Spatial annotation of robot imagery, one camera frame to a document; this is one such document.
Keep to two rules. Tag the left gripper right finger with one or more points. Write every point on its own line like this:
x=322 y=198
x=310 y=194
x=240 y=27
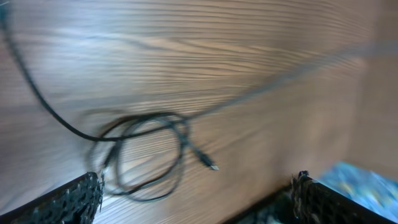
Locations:
x=315 y=203

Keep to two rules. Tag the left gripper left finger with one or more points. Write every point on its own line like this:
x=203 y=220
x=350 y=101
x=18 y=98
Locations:
x=75 y=202

